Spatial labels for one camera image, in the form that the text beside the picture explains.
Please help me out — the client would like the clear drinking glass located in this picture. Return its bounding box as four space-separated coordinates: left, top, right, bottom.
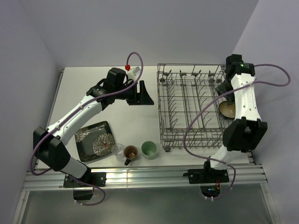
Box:
111 143 124 161

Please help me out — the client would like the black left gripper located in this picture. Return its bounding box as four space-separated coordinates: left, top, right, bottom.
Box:
114 80 154 105

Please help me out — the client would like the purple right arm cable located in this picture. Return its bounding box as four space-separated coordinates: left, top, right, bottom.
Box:
183 63 292 200

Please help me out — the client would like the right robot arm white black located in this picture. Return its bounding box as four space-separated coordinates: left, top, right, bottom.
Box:
202 54 268 182

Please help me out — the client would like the dark brown mug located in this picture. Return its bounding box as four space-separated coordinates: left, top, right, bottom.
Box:
124 146 138 166

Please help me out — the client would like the aluminium rail frame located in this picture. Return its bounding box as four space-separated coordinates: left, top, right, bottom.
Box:
11 67 281 224

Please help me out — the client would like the grey wire dish rack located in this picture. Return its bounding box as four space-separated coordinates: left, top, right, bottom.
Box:
157 63 232 152

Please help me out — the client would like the blue bowl with tan interior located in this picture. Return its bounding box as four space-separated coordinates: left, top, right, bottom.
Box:
218 101 235 119

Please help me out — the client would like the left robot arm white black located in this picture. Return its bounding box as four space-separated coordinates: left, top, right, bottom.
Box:
33 68 154 186

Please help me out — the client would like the light green cup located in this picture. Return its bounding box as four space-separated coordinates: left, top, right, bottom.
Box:
141 141 157 160

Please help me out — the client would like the black square floral plate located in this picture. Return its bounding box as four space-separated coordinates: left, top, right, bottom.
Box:
74 121 115 162

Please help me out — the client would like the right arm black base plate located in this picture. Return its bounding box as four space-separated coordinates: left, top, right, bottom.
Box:
183 161 229 199

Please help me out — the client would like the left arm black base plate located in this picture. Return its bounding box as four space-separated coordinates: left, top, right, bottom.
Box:
63 172 107 201

